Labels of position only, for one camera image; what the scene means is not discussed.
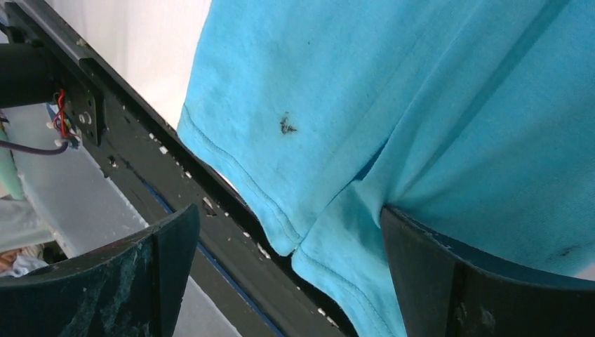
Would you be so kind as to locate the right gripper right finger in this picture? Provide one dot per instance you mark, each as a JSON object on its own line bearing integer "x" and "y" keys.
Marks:
{"x": 447, "y": 288}

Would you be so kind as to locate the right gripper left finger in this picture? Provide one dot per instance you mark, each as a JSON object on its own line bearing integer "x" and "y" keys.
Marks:
{"x": 131, "y": 287}

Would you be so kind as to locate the cyan t shirt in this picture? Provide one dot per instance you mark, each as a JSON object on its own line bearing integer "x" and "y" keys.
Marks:
{"x": 474, "y": 117}

